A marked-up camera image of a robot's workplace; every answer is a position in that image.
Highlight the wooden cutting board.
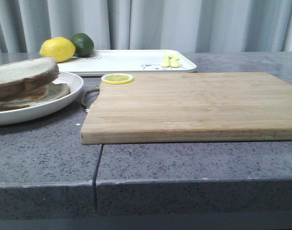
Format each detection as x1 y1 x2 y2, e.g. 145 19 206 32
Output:
80 72 292 144

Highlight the grey curtain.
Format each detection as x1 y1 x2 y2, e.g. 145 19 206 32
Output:
0 0 292 53

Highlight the fried egg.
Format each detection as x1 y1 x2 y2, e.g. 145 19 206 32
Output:
0 84 50 104

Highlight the lemon slice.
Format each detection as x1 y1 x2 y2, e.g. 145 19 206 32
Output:
101 73 134 84

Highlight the front yellow lemon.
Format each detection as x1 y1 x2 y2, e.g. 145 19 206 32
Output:
39 37 76 63

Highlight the bread slice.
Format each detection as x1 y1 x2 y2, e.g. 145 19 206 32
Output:
0 83 71 112
0 57 59 101

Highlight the green lime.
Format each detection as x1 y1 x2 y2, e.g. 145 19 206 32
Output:
70 33 94 57

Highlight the white rectangular tray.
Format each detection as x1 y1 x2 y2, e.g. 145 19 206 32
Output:
58 49 196 77

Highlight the white round plate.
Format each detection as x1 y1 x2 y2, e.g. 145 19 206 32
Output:
0 72 84 126

